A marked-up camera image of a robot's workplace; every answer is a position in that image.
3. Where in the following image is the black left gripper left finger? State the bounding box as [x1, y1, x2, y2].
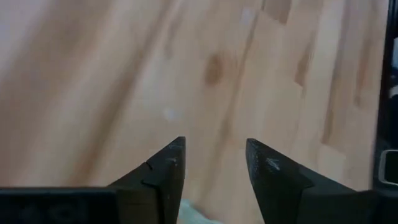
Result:
[108, 136, 187, 224]

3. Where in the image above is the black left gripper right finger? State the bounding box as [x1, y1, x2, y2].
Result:
[245, 138, 376, 224]

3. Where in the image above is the silver metal bracket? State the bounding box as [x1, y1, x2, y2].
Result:
[377, 149, 398, 187]

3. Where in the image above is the black aluminium table frame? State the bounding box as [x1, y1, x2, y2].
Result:
[372, 0, 398, 224]

